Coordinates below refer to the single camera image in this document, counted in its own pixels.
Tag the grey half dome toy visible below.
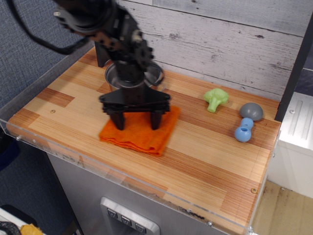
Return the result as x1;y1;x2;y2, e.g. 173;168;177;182
239;102;264;121

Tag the orange cloth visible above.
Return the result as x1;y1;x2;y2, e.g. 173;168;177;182
99;106;180;156

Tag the dark vertical post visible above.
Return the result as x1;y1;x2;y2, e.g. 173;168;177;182
95;42;112;68
274;0;313;122

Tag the silver cabinet with button panel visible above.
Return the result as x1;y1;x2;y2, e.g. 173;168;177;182
46;153;235;235

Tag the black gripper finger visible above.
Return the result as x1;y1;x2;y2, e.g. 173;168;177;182
151;110;163;130
109;112;125;130

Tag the black braided cable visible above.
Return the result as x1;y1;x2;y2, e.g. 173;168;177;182
6;0;90;55

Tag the green toy broccoli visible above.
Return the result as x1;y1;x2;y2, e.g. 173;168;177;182
203;88;229;113

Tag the stainless steel pot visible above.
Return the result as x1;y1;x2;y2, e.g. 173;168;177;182
104;62;165;92

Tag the white metal box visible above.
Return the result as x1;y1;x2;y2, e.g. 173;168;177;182
268;93;313;198

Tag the blue dumbbell shaped toy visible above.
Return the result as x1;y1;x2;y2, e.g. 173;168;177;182
234;117;254;142

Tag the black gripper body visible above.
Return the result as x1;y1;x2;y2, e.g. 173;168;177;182
99;83;170;115

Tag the dark right vertical post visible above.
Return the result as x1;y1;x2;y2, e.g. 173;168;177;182
274;0;313;122

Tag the yellow tape piece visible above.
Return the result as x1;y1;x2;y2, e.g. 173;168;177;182
20;224;44;235

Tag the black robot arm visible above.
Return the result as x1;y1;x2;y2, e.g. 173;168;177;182
55;0;170;130

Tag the dark left vertical post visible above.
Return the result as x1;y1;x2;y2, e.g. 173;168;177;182
95;42;112;68

